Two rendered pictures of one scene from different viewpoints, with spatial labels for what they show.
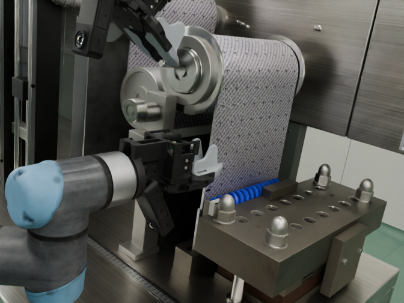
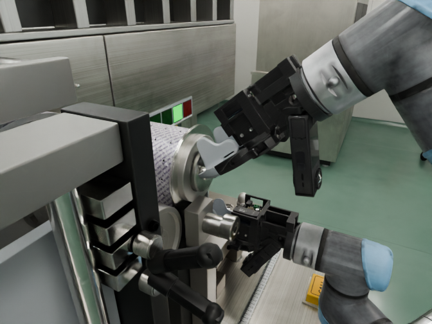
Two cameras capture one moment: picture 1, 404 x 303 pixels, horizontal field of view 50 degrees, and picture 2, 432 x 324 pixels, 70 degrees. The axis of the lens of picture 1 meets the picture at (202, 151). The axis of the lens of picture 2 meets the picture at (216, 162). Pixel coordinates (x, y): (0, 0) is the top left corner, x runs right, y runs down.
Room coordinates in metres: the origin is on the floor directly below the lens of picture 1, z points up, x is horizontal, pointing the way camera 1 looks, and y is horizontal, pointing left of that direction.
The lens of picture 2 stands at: (0.82, 0.50, 1.49)
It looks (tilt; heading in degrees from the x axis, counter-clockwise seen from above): 26 degrees down; 256
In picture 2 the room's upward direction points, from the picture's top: straight up
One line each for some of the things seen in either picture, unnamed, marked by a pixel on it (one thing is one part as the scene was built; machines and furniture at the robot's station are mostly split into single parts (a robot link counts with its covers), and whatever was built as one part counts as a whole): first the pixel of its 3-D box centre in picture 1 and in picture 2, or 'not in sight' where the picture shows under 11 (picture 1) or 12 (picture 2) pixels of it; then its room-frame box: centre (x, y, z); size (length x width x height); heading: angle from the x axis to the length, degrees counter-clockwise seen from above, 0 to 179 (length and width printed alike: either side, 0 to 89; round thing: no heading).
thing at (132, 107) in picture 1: (134, 110); (229, 227); (0.70, 0.12, 1.18); 0.04 x 0.02 x 0.04; 49
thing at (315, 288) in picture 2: not in sight; (324, 292); (0.46, 0.07, 0.91); 0.07 x 0.07 x 0.02; 49
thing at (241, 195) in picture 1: (248, 195); not in sight; (0.77, -0.10, 1.03); 0.21 x 0.04 x 0.03; 139
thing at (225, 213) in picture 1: (225, 207); not in sight; (0.65, -0.05, 1.05); 0.04 x 0.04 x 0.04
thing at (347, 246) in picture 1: (345, 259); not in sight; (0.69, -0.28, 0.96); 0.10 x 0.03 x 0.11; 139
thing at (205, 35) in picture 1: (190, 71); (195, 167); (0.74, 0.04, 1.25); 0.15 x 0.01 x 0.15; 49
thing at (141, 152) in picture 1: (156, 165); (263, 228); (0.62, 0.07, 1.12); 0.12 x 0.08 x 0.09; 139
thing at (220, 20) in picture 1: (205, 18); not in sight; (1.12, 0.04, 1.33); 0.07 x 0.07 x 0.07; 49
